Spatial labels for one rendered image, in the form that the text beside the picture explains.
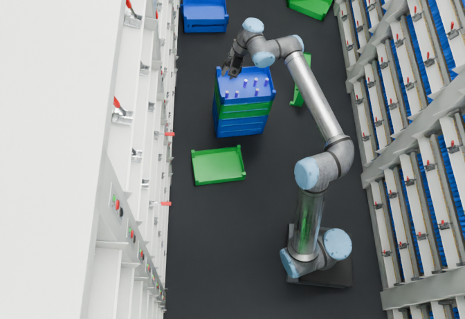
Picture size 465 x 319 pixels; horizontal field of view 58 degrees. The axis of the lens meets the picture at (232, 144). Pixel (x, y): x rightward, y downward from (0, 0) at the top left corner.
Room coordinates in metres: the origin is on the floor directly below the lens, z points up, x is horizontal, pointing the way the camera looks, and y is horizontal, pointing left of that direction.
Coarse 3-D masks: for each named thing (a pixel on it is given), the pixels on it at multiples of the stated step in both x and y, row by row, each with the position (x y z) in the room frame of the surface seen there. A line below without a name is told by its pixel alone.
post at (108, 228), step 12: (108, 156) 0.23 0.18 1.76; (108, 168) 0.22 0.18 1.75; (108, 180) 0.20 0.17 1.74; (108, 192) 0.19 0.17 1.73; (120, 192) 0.22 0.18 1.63; (108, 204) 0.17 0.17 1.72; (108, 216) 0.16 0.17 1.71; (132, 216) 0.23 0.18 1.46; (108, 228) 0.14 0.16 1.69; (120, 228) 0.17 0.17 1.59; (108, 240) 0.14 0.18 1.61; (120, 240) 0.15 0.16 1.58; (132, 252) 0.16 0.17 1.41; (144, 252) 0.21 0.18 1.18; (144, 264) 0.18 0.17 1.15; (144, 276) 0.16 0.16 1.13; (156, 276) 0.22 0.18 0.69; (156, 300) 0.14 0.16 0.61
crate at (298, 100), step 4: (304, 52) 1.86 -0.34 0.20; (304, 56) 1.82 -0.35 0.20; (308, 56) 1.83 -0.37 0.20; (308, 60) 1.80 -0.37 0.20; (296, 88) 1.56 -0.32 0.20; (296, 92) 1.67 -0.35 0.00; (296, 96) 1.64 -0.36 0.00; (300, 96) 1.56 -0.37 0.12; (296, 100) 1.56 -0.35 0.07; (300, 100) 1.56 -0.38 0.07; (292, 104) 1.56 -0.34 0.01; (296, 104) 1.56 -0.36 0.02; (300, 104) 1.56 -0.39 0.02
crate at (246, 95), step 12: (216, 72) 1.38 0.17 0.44; (252, 72) 1.46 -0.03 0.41; (264, 72) 1.47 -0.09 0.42; (228, 84) 1.34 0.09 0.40; (240, 84) 1.36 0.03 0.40; (252, 84) 1.37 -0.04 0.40; (228, 96) 1.26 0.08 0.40; (240, 96) 1.28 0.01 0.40; (252, 96) 1.26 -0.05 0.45; (264, 96) 1.28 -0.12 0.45
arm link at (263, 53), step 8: (248, 40) 1.22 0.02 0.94; (256, 40) 1.21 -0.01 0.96; (264, 40) 1.23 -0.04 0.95; (272, 40) 1.24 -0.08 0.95; (248, 48) 1.19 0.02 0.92; (256, 48) 1.18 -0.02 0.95; (264, 48) 1.18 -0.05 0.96; (272, 48) 1.19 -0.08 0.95; (256, 56) 1.15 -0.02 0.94; (264, 56) 1.14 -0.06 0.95; (272, 56) 1.16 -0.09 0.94; (256, 64) 1.13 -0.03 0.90; (264, 64) 1.14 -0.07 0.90
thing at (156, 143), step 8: (160, 96) 0.83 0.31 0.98; (160, 104) 0.81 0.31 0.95; (160, 112) 0.77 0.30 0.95; (160, 120) 0.74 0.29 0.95; (152, 152) 0.60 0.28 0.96; (152, 160) 0.57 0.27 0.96; (152, 168) 0.54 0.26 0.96; (152, 176) 0.51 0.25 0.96; (152, 184) 0.48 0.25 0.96; (152, 192) 0.45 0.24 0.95; (152, 200) 0.43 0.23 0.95; (152, 216) 0.37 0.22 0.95; (152, 224) 0.35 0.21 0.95; (152, 232) 0.32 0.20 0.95; (152, 240) 0.29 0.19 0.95; (152, 256) 0.24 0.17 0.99
